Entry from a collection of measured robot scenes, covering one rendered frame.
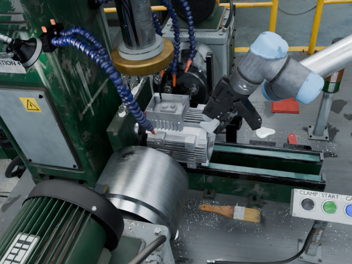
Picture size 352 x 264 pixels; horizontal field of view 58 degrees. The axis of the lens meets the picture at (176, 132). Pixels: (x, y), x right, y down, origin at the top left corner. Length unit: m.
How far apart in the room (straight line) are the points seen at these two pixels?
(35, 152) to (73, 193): 0.64
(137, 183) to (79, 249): 0.29
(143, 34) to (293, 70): 0.39
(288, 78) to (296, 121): 0.72
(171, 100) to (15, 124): 0.50
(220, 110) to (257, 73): 0.15
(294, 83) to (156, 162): 0.39
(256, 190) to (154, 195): 0.47
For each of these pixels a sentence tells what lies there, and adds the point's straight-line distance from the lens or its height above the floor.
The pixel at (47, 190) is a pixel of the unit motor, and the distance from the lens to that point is 0.57.
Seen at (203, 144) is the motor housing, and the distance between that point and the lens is 1.00.
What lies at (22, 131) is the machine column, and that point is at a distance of 1.12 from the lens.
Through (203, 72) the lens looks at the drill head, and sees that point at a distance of 1.19.
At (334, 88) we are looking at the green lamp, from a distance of 1.28.
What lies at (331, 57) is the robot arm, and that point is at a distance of 0.98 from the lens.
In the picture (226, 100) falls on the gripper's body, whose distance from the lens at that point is 0.88.
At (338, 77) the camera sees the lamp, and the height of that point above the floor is 1.09.
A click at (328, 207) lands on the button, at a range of 0.87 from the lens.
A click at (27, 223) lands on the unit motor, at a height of 1.35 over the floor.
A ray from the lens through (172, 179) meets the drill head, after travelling 0.83.
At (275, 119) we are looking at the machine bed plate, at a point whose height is 0.80.
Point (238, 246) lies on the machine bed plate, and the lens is 1.08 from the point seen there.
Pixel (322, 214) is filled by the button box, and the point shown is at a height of 1.05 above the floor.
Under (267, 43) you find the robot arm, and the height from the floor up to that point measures 1.41.
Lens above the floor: 1.76
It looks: 42 degrees down
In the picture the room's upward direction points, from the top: 8 degrees counter-clockwise
